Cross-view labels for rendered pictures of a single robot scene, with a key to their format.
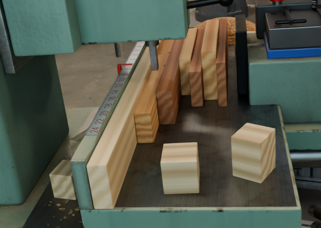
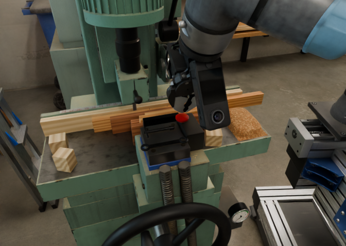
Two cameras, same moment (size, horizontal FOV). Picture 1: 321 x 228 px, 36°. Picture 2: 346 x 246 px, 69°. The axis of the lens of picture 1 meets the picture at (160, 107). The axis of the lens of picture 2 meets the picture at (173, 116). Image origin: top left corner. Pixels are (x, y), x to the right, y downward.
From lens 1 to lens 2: 0.76 m
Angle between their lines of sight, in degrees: 55
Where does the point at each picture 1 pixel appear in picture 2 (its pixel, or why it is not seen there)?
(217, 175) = not seen: hidden behind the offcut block
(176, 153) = (55, 137)
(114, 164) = (52, 125)
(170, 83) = (118, 118)
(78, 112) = not seen: hidden behind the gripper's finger
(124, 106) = (90, 112)
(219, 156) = (82, 153)
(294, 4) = (183, 128)
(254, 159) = (55, 160)
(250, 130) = (64, 151)
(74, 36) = (106, 77)
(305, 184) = not seen: outside the picture
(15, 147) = (101, 102)
